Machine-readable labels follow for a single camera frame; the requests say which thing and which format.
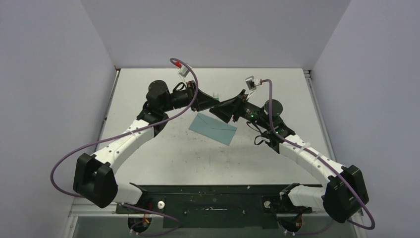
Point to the teal envelope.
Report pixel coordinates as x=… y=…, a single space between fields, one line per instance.
x=213 y=129

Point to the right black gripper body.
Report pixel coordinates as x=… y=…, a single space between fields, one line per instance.
x=248 y=111

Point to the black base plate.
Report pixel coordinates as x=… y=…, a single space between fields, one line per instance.
x=218 y=206

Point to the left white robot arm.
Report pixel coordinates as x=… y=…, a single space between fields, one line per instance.
x=95 y=174

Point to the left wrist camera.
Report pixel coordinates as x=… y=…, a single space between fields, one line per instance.
x=182 y=72

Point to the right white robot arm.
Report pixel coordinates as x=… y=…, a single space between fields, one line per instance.
x=342 y=192

